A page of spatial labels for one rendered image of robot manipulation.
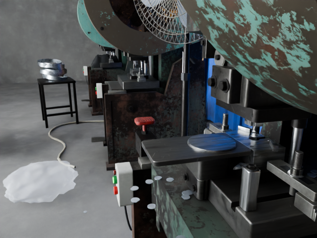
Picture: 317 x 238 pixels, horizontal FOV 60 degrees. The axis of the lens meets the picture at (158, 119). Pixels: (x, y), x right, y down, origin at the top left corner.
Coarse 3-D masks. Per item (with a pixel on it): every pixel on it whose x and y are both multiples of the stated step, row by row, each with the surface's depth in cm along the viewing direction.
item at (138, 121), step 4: (136, 120) 98; (140, 120) 98; (144, 120) 98; (148, 120) 98; (152, 120) 98; (136, 124) 98; (140, 124) 97; (144, 124) 97; (148, 124) 97; (152, 124) 98; (144, 128) 100
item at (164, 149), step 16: (144, 144) 70; (160, 144) 70; (176, 144) 70; (192, 144) 69; (208, 144) 69; (224, 144) 69; (240, 144) 70; (160, 160) 61; (176, 160) 62; (192, 160) 63; (208, 160) 64; (224, 160) 68; (192, 176) 71; (208, 176) 68; (224, 176) 69; (192, 192) 72
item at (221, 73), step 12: (216, 60) 72; (216, 72) 68; (228, 72) 63; (216, 84) 68; (228, 84) 63; (240, 84) 63; (252, 84) 61; (216, 96) 69; (228, 96) 64; (240, 96) 64; (252, 96) 62; (264, 96) 63
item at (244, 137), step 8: (232, 136) 76; (240, 136) 76; (248, 136) 76; (256, 136) 76; (264, 136) 76; (248, 144) 70; (256, 144) 70; (264, 144) 70; (280, 144) 70; (256, 152) 67; (264, 152) 67; (272, 152) 68; (280, 152) 69; (248, 160) 69; (256, 160) 67; (264, 160) 68; (272, 160) 69
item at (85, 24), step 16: (80, 0) 325; (80, 16) 330; (96, 32) 340; (112, 48) 407; (112, 64) 381; (128, 64) 384; (96, 80) 377; (112, 80) 384; (96, 96) 383; (96, 112) 387
